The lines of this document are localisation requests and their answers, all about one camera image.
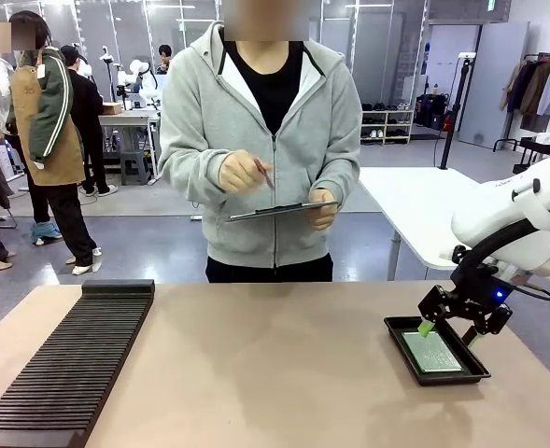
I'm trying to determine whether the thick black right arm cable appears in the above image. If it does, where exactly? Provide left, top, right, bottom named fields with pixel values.
left=451, top=204, right=550, bottom=290

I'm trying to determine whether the person in grey hoodie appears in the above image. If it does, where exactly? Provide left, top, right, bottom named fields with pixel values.
left=157, top=18, right=363, bottom=285

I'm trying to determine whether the person with brown apron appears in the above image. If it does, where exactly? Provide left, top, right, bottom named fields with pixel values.
left=4, top=9, right=104, bottom=277

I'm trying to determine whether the black garment rack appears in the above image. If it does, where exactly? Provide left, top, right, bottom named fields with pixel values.
left=492, top=51, right=550, bottom=153

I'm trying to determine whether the person in black with cap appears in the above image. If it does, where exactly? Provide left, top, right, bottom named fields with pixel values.
left=61, top=44, right=119, bottom=198

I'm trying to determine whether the green perforated PCB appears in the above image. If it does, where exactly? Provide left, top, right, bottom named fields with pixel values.
left=402, top=329, right=465, bottom=373

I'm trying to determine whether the black luggage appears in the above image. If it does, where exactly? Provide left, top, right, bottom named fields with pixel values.
left=416, top=92, right=449, bottom=131

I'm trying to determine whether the person's right forearm grey sleeve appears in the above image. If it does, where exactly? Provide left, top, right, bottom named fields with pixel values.
left=158, top=139, right=232, bottom=190

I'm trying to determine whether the person's left hand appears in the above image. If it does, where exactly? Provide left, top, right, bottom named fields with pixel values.
left=307, top=188, right=341, bottom=231

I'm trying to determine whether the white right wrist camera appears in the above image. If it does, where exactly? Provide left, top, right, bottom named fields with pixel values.
left=483, top=260, right=533, bottom=287

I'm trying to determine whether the grey clipboard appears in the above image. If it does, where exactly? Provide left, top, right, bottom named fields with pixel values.
left=226, top=200, right=340, bottom=223

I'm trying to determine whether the person's left forearm grey sleeve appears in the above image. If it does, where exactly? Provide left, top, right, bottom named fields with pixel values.
left=332, top=139, right=362, bottom=209

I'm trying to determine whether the grey step stool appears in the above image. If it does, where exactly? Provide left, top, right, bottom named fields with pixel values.
left=119, top=151, right=153, bottom=187

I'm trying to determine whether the person with dark hair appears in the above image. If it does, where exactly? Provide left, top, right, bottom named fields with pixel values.
left=156, top=44, right=175, bottom=76

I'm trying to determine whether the white lab workbench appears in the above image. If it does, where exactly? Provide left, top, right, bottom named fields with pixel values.
left=99, top=109, right=163, bottom=172

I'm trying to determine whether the black rectangular tray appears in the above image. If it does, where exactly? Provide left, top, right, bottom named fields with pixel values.
left=383, top=315, right=492, bottom=387

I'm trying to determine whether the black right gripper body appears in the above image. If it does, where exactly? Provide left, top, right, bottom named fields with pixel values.
left=450, top=263, right=515, bottom=315

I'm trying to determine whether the person's right hand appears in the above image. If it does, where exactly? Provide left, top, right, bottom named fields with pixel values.
left=218, top=148, right=275, bottom=195

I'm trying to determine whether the dark slim pen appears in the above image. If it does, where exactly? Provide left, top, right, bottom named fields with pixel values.
left=254, top=157, right=276, bottom=189

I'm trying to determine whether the black utility cart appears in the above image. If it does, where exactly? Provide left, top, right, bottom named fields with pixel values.
left=512, top=135, right=550, bottom=176

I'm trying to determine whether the black slotted PCB rack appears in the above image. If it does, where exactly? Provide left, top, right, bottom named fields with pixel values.
left=0, top=278, right=157, bottom=448

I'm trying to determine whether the brown coat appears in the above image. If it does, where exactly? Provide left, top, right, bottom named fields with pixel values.
left=519, top=60, right=550, bottom=118

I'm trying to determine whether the large white table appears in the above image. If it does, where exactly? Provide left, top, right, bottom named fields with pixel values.
left=358, top=166, right=550, bottom=282

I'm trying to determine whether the thin black cable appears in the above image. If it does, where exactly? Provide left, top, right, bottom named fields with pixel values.
left=512, top=278, right=550, bottom=302

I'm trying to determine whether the black pole stand white head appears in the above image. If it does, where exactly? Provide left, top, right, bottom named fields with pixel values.
left=437, top=50, right=477, bottom=172

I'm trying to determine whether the wooden shoe rack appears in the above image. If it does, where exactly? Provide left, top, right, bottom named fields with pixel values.
left=360, top=109, right=416, bottom=146

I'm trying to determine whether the grey partition panel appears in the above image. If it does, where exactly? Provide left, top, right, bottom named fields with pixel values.
left=458, top=21, right=530, bottom=150

